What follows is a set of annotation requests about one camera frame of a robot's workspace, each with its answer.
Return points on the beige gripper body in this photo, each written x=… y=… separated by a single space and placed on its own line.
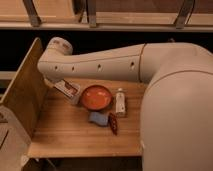
x=51 y=83

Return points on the white red eraser block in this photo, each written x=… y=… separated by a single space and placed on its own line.
x=70 y=89

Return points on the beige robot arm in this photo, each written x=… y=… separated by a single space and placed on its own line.
x=176 y=116

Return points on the orange ceramic cup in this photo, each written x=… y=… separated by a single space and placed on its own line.
x=96 y=97

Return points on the left wooden side panel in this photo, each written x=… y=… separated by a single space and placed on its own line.
x=23 y=99

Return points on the blue sponge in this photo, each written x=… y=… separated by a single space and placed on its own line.
x=98 y=118

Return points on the white glue tube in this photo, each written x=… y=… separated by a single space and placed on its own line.
x=120 y=103

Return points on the wooden upper shelf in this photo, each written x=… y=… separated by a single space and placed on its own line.
x=108 y=15

